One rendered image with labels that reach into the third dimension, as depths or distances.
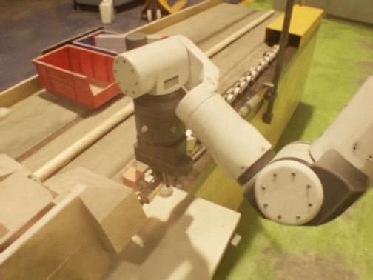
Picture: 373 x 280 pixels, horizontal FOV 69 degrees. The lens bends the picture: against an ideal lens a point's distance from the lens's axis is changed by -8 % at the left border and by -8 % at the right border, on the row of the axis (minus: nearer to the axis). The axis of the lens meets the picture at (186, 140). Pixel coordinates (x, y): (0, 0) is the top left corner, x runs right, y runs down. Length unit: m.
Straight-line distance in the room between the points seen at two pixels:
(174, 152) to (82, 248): 0.23
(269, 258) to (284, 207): 1.26
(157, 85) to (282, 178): 0.21
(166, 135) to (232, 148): 0.14
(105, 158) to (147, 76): 0.55
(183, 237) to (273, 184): 0.36
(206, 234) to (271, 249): 0.99
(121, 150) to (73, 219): 0.48
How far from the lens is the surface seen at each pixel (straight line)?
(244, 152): 0.38
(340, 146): 0.35
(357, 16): 5.77
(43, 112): 1.22
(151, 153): 0.54
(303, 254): 1.67
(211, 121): 0.39
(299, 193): 0.34
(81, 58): 1.35
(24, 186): 0.62
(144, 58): 0.41
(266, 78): 1.35
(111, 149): 0.96
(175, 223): 0.68
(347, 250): 1.79
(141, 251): 0.65
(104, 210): 0.51
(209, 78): 0.43
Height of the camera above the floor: 1.36
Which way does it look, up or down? 39 degrees down
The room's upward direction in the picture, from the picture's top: 1 degrees clockwise
